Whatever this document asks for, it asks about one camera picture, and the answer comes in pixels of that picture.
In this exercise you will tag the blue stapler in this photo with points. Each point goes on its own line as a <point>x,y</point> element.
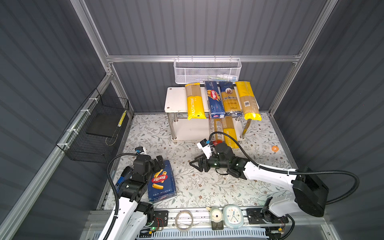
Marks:
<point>126,174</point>

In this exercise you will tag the mint alarm clock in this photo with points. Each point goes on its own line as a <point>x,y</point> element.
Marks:
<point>233,217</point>

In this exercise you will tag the yellow Pastatime spaghetti bag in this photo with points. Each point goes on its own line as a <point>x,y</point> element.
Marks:
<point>229,129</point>
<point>195,104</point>

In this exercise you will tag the yellow marker pen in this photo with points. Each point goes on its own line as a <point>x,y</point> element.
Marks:
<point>122,118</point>

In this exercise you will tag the black wire basket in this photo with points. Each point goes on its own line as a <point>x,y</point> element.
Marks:
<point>94,137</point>

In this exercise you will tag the dark blue spaghetti bag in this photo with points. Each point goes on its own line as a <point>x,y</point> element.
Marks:
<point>230,100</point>

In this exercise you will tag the red-ended spaghetti bag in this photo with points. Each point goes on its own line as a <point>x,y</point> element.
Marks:
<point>216,126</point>

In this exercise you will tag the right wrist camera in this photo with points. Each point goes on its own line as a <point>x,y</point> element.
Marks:
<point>207,147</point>

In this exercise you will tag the white wire mesh basket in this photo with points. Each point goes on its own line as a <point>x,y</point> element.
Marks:
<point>197,70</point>

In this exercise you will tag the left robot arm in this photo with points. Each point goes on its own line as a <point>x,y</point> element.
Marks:
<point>130,214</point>

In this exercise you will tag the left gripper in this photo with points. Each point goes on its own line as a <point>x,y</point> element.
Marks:
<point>157,168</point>

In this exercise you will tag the yellow spaghetti bag with barcode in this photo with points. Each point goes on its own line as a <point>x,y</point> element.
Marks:
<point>248,101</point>

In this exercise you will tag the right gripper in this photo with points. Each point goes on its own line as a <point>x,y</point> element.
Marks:
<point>201,160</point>

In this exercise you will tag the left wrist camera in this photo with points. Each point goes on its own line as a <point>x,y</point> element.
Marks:
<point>140,150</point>

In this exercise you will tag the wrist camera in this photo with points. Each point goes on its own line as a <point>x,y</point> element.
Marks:
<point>140,150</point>
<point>207,147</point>

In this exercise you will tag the white two-tier shelf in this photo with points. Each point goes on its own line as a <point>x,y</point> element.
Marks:
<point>183,129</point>

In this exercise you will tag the blue Barilla rigatoni box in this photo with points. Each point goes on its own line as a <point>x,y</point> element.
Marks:
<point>162,185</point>

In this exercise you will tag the blue Barilla spaghetti box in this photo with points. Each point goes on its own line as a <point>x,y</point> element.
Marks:
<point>216,107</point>

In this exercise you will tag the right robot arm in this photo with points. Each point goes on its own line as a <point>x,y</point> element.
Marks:
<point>307,193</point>

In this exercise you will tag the pens in white basket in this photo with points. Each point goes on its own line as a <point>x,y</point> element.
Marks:
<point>223,78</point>

